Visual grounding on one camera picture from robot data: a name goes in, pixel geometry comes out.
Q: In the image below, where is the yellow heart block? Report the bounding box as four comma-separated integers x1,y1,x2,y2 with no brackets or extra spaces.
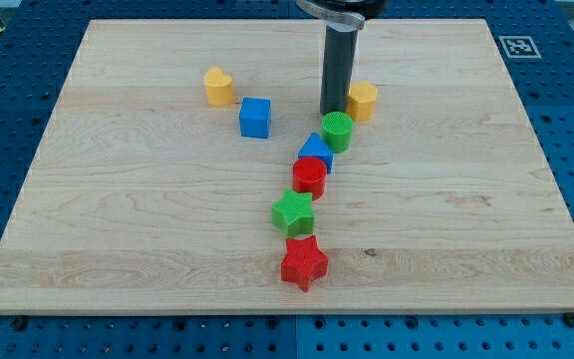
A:
203,67,235,106

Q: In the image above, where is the yellow hexagon block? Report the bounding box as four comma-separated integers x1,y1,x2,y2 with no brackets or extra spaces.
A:
346,81,378,122

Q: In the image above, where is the white fiducial marker tag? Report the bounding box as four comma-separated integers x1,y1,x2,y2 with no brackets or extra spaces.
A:
498,35,541,59

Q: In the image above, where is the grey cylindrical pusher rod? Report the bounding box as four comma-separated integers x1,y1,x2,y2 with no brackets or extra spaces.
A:
320,23,358,115

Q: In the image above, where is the blue triangle block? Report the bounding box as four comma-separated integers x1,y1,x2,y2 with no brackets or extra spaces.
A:
297,133,334,174

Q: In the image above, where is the light wooden board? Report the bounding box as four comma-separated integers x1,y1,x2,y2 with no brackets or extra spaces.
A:
0,19,574,316

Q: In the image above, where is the black board stop bolt left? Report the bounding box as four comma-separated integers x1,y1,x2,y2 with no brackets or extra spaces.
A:
10,316,28,331

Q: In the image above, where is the black board stop bolt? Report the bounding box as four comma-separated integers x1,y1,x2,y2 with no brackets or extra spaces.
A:
563,312,574,328
10,316,28,331

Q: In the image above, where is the blue cube block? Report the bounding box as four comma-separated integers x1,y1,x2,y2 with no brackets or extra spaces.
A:
239,98,271,139

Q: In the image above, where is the green star block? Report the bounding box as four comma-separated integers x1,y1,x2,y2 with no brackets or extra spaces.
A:
271,188,315,238

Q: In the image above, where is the red star block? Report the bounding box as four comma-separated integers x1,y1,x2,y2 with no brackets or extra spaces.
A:
280,235,329,292

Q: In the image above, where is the green cylinder block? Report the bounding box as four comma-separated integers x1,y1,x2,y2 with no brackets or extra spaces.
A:
321,112,353,154

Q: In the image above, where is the black robot arm flange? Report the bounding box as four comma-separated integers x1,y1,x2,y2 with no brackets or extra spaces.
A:
296,0,390,30

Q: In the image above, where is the red cylinder block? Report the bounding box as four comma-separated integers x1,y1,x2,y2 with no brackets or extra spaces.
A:
292,157,327,200

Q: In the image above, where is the black board stop bolt right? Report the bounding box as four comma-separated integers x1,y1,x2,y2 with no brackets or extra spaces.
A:
563,312,574,328

